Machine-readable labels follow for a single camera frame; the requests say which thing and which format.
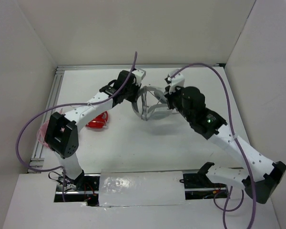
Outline white taped cover sheet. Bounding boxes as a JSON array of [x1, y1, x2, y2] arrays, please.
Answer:
[[98, 171, 185, 207]]

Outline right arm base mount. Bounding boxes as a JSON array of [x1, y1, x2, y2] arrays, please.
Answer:
[[179, 162, 228, 200]]

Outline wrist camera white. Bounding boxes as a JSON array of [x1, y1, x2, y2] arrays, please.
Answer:
[[164, 69, 185, 94], [132, 69, 146, 86]]

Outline aluminium frame rail back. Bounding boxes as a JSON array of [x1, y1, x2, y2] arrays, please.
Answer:
[[56, 62, 226, 72]]

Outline red wrapped headphones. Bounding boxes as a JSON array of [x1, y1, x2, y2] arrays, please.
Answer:
[[85, 111, 109, 130]]

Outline aluminium frame rail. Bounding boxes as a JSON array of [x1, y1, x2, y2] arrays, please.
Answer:
[[28, 69, 65, 170], [56, 62, 226, 72]]

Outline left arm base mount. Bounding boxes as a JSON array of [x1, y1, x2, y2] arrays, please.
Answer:
[[48, 171, 100, 207]]

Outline aluminium frame rail left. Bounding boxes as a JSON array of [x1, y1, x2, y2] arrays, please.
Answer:
[[28, 69, 65, 170]]

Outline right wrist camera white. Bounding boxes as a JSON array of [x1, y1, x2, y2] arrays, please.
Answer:
[[164, 69, 185, 94]]

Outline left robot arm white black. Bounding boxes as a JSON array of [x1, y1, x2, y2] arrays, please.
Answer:
[[45, 69, 146, 190]]

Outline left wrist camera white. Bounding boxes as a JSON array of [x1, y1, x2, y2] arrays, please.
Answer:
[[132, 69, 146, 86]]

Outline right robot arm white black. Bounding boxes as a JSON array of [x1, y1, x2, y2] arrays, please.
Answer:
[[164, 86, 286, 204]]

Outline white grey headphones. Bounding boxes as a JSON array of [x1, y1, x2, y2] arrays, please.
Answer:
[[132, 85, 177, 121]]

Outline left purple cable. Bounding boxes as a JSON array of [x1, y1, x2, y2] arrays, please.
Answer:
[[16, 51, 138, 172]]

